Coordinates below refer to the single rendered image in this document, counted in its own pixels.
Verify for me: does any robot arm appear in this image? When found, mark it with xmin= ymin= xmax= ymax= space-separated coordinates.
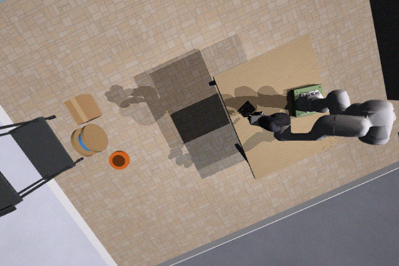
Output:
xmin=250 ymin=90 xmax=396 ymax=145

